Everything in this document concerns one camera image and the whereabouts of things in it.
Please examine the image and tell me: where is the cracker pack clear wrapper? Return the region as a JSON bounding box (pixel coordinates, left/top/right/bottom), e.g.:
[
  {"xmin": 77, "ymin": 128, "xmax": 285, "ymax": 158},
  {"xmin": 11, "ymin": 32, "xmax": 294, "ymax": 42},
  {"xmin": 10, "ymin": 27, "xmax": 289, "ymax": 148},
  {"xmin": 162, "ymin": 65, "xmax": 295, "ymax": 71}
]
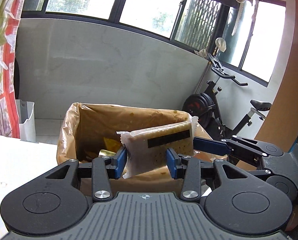
[{"xmin": 117, "ymin": 116, "xmax": 198, "ymax": 179}]

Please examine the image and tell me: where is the brown cardboard box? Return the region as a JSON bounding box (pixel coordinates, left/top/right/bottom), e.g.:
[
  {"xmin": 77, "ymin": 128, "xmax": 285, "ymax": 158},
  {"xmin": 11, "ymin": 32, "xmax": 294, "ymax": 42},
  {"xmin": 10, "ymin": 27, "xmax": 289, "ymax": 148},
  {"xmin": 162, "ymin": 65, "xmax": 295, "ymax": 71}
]
[{"xmin": 56, "ymin": 101, "xmax": 230, "ymax": 193}]

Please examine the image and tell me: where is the black exercise bike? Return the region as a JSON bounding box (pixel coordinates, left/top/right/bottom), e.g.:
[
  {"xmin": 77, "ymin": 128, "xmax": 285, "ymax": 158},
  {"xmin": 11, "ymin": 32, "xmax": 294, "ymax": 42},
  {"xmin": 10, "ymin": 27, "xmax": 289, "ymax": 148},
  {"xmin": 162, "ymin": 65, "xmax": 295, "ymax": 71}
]
[{"xmin": 181, "ymin": 52, "xmax": 273, "ymax": 142}]

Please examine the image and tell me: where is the white trash bin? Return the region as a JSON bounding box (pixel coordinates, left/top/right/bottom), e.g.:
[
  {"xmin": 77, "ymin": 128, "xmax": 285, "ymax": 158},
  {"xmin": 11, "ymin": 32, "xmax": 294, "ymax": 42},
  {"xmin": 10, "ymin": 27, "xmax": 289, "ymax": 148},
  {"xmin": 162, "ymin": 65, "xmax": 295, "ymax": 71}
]
[{"xmin": 16, "ymin": 99, "xmax": 36, "ymax": 142}]

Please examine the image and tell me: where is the red printed curtain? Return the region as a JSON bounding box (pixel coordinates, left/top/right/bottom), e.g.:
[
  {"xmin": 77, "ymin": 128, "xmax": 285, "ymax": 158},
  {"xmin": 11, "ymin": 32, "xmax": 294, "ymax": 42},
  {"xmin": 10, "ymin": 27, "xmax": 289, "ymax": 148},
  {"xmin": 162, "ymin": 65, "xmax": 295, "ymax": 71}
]
[{"xmin": 0, "ymin": 0, "xmax": 24, "ymax": 138}]

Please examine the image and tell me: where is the window frame with glass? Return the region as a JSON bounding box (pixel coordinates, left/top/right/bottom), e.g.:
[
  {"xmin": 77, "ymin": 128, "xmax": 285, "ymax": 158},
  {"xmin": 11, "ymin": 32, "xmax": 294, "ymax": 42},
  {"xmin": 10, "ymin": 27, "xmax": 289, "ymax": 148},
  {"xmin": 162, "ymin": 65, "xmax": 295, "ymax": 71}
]
[{"xmin": 22, "ymin": 0, "xmax": 286, "ymax": 85}]

